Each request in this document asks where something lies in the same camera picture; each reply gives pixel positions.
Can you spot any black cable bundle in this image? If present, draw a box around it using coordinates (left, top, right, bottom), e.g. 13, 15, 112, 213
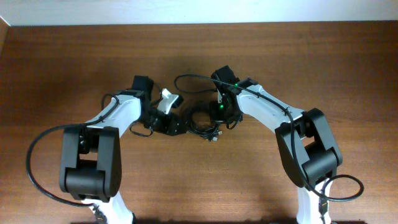
185, 101, 223, 142

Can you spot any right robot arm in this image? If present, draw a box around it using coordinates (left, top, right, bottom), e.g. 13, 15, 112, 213
211, 66, 343, 223

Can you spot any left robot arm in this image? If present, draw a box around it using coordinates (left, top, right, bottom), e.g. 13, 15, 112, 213
60, 75, 186, 223

